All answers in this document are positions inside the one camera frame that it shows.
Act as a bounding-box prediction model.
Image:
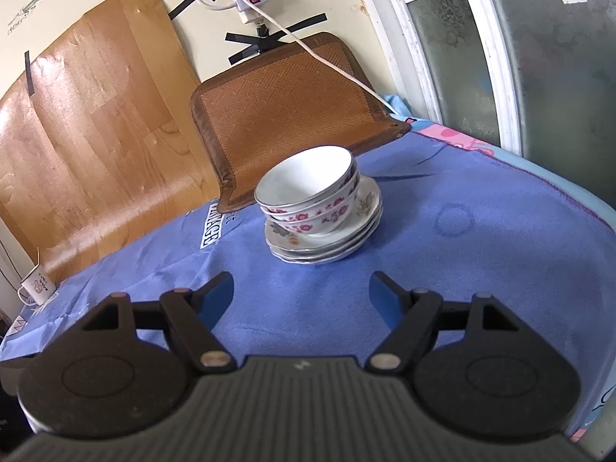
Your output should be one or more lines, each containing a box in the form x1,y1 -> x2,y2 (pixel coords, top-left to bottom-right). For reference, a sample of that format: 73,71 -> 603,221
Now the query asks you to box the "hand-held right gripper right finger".
365,271 -> 530,375

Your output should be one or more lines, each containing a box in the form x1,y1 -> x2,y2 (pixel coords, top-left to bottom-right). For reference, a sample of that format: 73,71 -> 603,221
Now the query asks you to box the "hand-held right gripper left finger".
72,272 -> 238,375

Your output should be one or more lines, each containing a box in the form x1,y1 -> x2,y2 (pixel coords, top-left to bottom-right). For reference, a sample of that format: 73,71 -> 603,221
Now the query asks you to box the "white floral plate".
267,192 -> 383,259
269,202 -> 384,266
264,176 -> 381,251

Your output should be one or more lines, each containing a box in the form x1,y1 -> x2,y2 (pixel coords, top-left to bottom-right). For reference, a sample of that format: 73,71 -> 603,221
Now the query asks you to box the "white floral bowl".
267,178 -> 361,236
260,168 -> 360,224
254,145 -> 357,213

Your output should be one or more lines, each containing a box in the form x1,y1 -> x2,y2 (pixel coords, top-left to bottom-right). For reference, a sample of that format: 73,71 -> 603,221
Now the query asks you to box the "blue printed tablecloth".
0,122 -> 616,444

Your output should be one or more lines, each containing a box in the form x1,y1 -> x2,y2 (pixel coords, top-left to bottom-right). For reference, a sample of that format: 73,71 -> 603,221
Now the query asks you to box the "white enamel mug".
18,264 -> 57,306

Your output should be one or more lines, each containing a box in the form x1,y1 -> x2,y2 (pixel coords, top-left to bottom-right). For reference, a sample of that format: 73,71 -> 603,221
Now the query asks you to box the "pink and blue bedsheet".
378,94 -> 616,227

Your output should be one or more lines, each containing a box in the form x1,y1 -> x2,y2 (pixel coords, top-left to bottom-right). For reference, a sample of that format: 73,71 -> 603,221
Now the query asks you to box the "brown woven bamboo mat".
189,32 -> 412,213

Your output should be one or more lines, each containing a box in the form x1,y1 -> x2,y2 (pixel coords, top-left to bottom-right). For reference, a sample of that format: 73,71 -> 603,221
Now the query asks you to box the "wood-pattern vinyl sheet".
0,0 -> 227,285

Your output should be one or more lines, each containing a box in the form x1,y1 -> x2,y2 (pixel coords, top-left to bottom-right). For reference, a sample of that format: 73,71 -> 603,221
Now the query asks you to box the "black tape cross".
225,12 -> 328,65

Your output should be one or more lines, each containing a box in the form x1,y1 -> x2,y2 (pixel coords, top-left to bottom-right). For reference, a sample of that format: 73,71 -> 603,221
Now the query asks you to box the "black tape strip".
24,50 -> 37,96

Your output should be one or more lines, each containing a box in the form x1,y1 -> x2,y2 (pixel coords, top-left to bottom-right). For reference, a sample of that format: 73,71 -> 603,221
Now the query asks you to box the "white power cable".
250,2 -> 400,116

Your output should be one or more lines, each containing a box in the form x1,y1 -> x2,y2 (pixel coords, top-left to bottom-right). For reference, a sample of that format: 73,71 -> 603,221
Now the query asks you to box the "white window frame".
344,0 -> 616,224

